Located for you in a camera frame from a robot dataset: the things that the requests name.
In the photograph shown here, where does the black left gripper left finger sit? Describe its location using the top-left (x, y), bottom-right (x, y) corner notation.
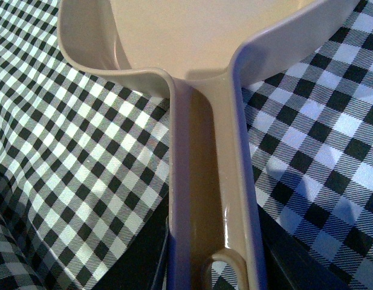
top-left (94, 199), bottom-right (169, 290)

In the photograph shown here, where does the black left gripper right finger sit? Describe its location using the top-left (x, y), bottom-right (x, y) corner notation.
top-left (258, 208), bottom-right (349, 290)

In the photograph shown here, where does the beige plastic dustpan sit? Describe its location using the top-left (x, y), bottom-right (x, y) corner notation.
top-left (57, 1), bottom-right (357, 289)

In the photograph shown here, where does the black white gingham bed sheet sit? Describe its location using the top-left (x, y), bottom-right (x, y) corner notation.
top-left (0, 1), bottom-right (373, 289)

